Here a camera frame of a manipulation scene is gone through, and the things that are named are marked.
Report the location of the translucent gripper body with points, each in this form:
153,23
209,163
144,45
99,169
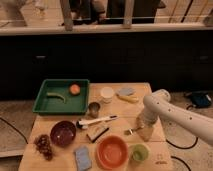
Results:
145,132

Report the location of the silver metal fork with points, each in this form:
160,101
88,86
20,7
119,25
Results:
131,131

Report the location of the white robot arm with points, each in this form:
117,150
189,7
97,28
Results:
158,104

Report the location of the green plastic cup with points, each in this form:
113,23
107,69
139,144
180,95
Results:
139,153

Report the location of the blue sponge near cup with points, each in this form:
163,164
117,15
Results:
125,91

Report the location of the white paper cup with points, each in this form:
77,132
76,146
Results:
107,94

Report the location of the small metal cup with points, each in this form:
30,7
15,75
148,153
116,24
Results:
94,108

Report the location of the yellow banana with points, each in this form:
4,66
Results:
129,99

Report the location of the orange bowl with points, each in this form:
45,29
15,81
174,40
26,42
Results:
111,152

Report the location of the wooden block brush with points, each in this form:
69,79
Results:
95,132

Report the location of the dark blue bag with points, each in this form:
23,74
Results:
200,99

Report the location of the blue sponge front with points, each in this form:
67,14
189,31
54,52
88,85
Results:
82,158

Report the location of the orange fruit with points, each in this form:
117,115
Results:
74,89

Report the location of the purple bowl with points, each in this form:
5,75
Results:
63,133

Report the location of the green plastic tray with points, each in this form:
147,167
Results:
75,104

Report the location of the bunch of dark grapes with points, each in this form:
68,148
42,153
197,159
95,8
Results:
43,146

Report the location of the green bean pod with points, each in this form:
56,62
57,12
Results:
56,95

